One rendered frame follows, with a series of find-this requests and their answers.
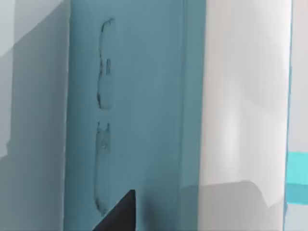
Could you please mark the light blue rack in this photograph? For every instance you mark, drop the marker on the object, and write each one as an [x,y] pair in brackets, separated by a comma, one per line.
[298,173]

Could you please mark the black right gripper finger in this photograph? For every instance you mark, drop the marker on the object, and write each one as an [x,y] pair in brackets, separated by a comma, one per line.
[122,216]

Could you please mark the blue book with white pages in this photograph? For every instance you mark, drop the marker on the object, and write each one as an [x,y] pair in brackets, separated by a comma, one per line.
[149,96]

